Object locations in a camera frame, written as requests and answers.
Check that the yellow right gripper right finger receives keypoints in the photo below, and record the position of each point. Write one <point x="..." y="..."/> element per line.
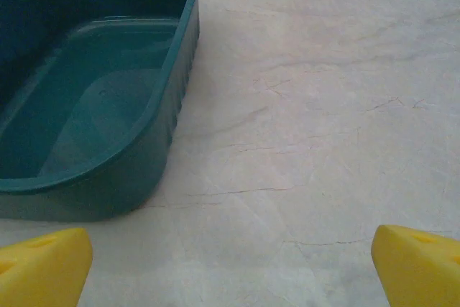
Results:
<point x="420" y="274"/>

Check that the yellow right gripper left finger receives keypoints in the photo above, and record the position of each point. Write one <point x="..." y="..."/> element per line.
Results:
<point x="43" y="271"/>

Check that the teal plastic container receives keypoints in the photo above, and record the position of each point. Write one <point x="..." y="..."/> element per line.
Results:
<point x="108" y="105"/>

